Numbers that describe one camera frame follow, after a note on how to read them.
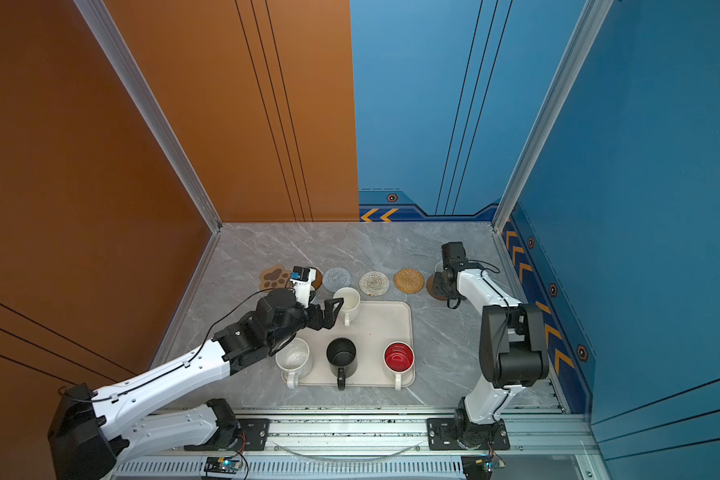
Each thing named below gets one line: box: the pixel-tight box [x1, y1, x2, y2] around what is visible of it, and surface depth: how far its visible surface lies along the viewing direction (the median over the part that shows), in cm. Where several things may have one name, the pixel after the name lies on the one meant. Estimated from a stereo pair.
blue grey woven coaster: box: [322, 267, 352, 293], surface depth 105 cm
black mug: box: [326, 337, 357, 391], surface depth 81 cm
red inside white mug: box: [383, 341, 415, 390], surface depth 82 cm
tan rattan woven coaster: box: [394, 268, 425, 295], surface depth 105 cm
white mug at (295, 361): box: [275, 337, 314, 389], surface depth 77 cm
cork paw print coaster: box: [259, 264, 291, 291], surface depth 107 cm
